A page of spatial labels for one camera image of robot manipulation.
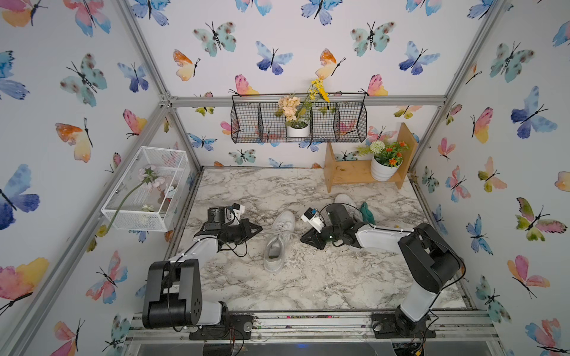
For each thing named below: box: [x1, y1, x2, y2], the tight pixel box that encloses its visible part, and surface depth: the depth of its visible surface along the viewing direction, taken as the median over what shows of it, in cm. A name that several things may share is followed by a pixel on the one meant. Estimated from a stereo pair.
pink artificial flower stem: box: [86, 164, 166, 253], surface depth 74 cm
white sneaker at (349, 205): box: [333, 193, 363, 222], surface depth 106 cm
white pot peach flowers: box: [274, 77, 331, 138], surface depth 87 cm
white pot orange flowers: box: [356, 139, 409, 182], surface depth 100 cm
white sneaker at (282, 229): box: [263, 209, 297, 273], surface depth 87 cm
